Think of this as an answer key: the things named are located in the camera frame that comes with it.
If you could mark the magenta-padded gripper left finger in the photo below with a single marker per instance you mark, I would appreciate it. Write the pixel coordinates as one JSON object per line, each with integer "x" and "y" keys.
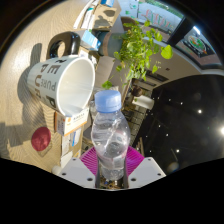
{"x": 78, "y": 171}

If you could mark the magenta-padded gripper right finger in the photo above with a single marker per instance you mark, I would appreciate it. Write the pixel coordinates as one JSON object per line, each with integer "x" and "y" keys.
{"x": 146, "y": 171}

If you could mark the clear blue-capped water bottle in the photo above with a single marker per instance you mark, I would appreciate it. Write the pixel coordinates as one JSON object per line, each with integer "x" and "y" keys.
{"x": 110, "y": 140}

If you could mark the white napkin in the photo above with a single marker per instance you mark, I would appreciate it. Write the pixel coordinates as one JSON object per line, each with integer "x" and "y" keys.
{"x": 65, "y": 159}

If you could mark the white leaflet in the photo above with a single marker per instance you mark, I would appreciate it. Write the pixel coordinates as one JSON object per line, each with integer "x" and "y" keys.
{"x": 74, "y": 141}

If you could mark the orange and white box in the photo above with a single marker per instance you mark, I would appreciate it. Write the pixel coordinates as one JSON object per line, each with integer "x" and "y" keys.
{"x": 71, "y": 123}

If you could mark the flat round red coaster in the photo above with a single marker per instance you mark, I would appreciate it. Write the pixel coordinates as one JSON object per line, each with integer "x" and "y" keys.
{"x": 41, "y": 139}

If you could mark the group of ceiling lights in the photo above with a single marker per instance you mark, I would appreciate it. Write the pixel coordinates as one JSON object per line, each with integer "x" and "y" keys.
{"x": 199, "y": 111}

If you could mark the person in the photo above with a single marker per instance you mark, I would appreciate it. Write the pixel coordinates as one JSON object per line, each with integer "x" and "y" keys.
{"x": 136, "y": 91}

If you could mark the green potted plant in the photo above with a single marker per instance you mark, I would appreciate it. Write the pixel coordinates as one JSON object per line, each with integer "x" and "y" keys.
{"x": 136, "y": 50}

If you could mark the small light blue carton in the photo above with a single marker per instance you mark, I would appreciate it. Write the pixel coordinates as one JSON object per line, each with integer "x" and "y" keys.
{"x": 90, "y": 40}

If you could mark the round food window poster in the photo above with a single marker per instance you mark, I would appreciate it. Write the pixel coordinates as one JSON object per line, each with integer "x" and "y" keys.
{"x": 197, "y": 44}

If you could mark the christmas tree window decal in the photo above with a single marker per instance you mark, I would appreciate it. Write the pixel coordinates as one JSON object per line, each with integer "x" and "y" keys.
{"x": 160, "y": 17}

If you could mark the blue card pack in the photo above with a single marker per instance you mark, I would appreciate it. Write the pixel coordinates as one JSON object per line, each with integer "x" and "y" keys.
{"x": 107, "y": 2}

